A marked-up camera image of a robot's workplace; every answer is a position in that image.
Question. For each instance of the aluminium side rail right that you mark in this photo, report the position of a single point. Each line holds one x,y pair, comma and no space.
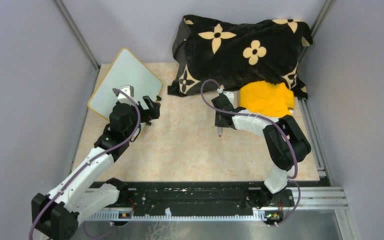
316,144

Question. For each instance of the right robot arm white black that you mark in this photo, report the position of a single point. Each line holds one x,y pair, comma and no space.
286,142

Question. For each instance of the folded yellow garment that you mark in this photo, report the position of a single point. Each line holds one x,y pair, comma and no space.
270,100

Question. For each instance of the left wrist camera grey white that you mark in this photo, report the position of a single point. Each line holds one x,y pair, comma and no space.
126,95

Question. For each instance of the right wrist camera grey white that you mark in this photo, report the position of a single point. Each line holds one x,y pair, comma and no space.
229,94

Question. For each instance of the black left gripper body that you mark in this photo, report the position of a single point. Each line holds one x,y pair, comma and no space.
146,115

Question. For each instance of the aluminium corner post right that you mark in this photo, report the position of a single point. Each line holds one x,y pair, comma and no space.
322,16

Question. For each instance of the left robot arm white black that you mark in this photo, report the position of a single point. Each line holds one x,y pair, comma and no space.
60,212

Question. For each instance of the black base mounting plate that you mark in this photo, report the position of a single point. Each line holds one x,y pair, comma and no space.
248,201

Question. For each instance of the aluminium frame rail front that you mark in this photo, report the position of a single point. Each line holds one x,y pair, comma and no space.
336,201

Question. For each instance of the aluminium corner post left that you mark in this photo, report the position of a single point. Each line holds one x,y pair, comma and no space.
72,26

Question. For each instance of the aluminium corner post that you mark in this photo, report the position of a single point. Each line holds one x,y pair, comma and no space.
322,16
72,26

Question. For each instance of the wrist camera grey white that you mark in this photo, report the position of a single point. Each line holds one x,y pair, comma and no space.
126,95
229,94

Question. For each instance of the black blanket with beige flowers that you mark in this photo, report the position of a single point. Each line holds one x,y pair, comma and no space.
235,55

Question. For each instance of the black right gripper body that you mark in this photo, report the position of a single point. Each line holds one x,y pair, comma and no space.
218,122

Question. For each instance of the whiteboard with yellow rim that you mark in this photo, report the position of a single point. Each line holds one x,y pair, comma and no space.
126,69

